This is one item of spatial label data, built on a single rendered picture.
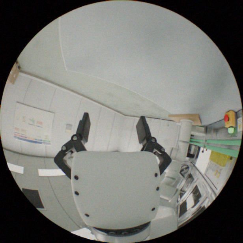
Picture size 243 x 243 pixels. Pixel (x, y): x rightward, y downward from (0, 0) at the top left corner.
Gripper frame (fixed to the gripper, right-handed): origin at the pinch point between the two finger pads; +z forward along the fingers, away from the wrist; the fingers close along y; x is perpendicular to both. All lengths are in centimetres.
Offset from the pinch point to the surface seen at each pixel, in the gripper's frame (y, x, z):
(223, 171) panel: 84, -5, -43
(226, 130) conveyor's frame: 60, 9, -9
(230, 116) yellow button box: 48, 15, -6
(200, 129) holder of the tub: 81, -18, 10
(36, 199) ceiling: -152, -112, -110
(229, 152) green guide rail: 55, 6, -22
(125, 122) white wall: 120, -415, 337
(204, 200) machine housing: 84, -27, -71
